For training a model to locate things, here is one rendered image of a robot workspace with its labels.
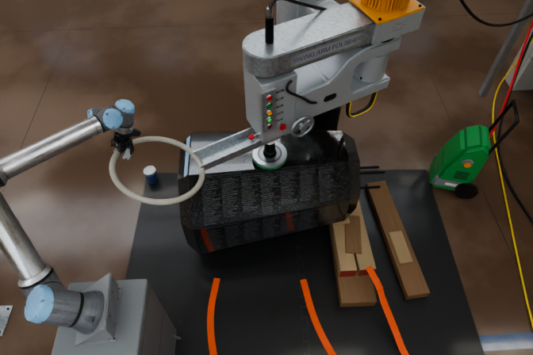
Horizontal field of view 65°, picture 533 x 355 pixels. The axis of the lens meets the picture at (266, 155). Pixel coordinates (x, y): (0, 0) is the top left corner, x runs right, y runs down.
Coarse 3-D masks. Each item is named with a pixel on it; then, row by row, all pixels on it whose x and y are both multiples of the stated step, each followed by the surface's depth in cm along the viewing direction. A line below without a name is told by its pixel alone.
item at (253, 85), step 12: (288, 72) 204; (252, 84) 209; (264, 84) 199; (276, 84) 201; (252, 96) 216; (276, 96) 208; (288, 96) 212; (252, 108) 223; (288, 108) 219; (252, 120) 232; (288, 120) 226; (276, 132) 229; (288, 132) 234
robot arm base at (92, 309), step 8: (88, 296) 187; (96, 296) 189; (80, 304) 182; (88, 304) 184; (96, 304) 186; (80, 312) 181; (88, 312) 183; (96, 312) 184; (80, 320) 182; (88, 320) 183; (96, 320) 184; (80, 328) 183; (88, 328) 183
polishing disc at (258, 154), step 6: (276, 144) 264; (258, 150) 261; (276, 150) 261; (282, 150) 261; (258, 156) 258; (276, 156) 257; (282, 156) 257; (258, 162) 254; (264, 162) 254; (270, 162) 254; (276, 162) 254; (282, 162) 255
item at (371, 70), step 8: (384, 56) 229; (360, 64) 236; (368, 64) 233; (376, 64) 232; (384, 64) 235; (360, 72) 240; (368, 72) 237; (376, 72) 237; (384, 72) 242; (360, 80) 243; (368, 80) 241; (376, 80) 242
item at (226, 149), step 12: (240, 132) 240; (252, 132) 245; (216, 144) 237; (228, 144) 241; (240, 144) 240; (252, 144) 234; (264, 144) 240; (204, 156) 236; (216, 156) 236; (228, 156) 232
